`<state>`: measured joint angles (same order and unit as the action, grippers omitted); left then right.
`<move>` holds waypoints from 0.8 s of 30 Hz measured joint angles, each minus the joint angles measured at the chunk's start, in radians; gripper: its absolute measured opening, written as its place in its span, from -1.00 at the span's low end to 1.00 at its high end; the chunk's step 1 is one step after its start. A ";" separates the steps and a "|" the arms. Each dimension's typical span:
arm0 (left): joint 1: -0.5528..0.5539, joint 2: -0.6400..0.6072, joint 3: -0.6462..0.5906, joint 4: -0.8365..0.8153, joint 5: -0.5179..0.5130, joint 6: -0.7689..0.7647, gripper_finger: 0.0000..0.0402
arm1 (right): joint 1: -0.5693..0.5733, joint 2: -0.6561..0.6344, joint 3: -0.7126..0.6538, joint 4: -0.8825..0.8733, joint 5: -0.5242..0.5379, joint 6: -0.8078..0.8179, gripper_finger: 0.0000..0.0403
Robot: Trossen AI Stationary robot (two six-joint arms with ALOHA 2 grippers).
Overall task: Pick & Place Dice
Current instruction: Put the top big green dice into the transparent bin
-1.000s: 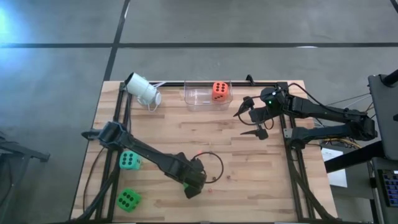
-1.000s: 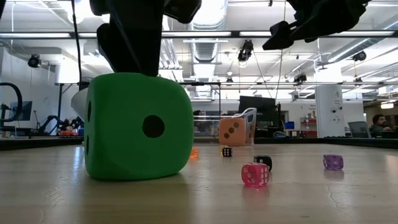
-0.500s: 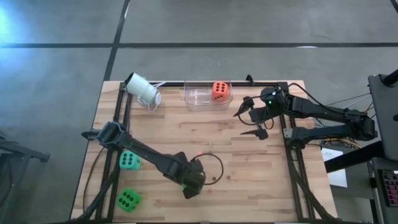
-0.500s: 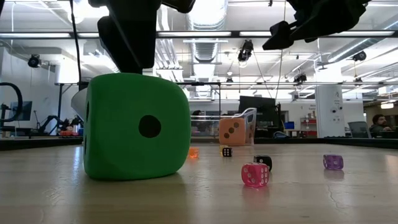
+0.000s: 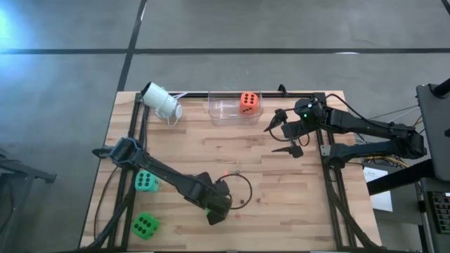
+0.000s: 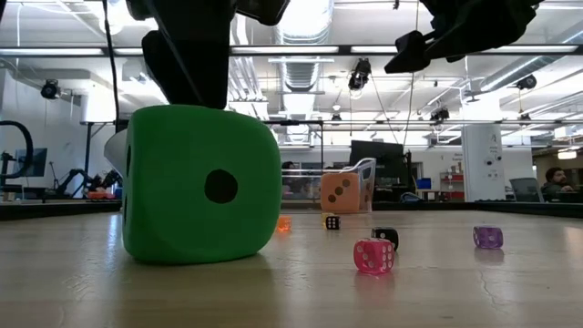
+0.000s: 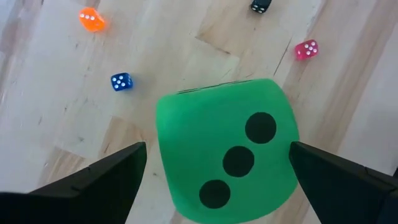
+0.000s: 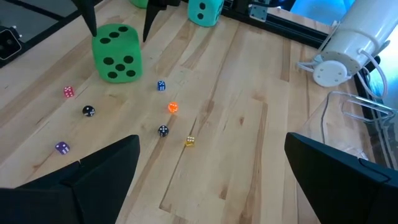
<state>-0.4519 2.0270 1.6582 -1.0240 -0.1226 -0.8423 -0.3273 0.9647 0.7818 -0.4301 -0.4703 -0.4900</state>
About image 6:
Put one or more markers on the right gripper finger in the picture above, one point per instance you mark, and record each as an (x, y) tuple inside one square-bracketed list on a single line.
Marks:
[(410, 52)]

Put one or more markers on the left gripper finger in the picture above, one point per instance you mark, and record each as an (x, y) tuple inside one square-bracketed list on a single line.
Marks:
[(196, 59), (151, 50)]

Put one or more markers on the large green foam die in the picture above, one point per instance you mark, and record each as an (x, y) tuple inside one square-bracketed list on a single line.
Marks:
[(191, 214)]

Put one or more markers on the large orange foam die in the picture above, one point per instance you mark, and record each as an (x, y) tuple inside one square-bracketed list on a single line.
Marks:
[(339, 193)]

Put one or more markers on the small black round-cornered die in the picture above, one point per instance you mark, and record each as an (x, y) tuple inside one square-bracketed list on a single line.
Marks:
[(387, 234)]

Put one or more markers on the small yellow translucent die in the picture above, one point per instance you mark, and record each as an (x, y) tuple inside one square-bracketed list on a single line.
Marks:
[(324, 218)]

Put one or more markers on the small orange translucent die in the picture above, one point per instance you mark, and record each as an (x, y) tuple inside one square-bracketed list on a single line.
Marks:
[(284, 223)]

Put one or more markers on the small black square-edged die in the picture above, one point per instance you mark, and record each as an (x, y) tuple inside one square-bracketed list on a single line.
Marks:
[(333, 222)]

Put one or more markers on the small purple translucent die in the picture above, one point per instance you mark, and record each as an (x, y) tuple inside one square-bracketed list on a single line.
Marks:
[(488, 237)]

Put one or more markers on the small pink translucent die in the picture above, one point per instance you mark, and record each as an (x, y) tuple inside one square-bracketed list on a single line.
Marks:
[(373, 256)]

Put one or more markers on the black ceiling spotlight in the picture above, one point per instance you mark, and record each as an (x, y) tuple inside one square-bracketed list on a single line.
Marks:
[(439, 114), (526, 82), (360, 75), (50, 89)]

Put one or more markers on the black overhead crossbar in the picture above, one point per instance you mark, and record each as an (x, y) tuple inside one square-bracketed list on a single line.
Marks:
[(344, 49)]

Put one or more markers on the black monitor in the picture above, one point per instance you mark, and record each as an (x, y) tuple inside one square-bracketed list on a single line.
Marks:
[(382, 155)]

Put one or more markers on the white column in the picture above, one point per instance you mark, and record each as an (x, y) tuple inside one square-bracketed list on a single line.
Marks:
[(483, 155)]

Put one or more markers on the blue box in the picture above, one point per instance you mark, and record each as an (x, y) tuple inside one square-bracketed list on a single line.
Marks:
[(423, 183)]

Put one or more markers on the red shelf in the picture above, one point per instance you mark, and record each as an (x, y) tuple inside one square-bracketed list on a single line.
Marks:
[(453, 177)]

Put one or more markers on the clear plastic bin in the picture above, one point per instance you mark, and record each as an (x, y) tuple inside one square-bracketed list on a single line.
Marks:
[(369, 182)]

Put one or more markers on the background robot arms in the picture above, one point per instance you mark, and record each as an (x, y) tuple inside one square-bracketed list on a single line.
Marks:
[(73, 177)]

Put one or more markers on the grey office chair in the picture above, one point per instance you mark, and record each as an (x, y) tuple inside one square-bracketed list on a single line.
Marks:
[(524, 189)]

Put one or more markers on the person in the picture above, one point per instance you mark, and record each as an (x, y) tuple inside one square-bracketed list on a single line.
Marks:
[(556, 180)]

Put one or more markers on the slanted silver ceiling duct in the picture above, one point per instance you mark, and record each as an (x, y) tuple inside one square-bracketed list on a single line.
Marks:
[(546, 59)]

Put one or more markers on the white bullet security camera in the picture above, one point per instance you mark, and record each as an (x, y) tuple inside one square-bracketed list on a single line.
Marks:
[(116, 152)]

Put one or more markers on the black background rig frame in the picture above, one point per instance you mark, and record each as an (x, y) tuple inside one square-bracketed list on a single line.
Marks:
[(291, 122)]

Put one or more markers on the wall monitor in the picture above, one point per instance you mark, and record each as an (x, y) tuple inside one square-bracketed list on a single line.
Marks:
[(40, 161)]

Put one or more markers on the black aluminium table frame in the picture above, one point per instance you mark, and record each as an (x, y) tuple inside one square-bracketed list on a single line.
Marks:
[(45, 209)]

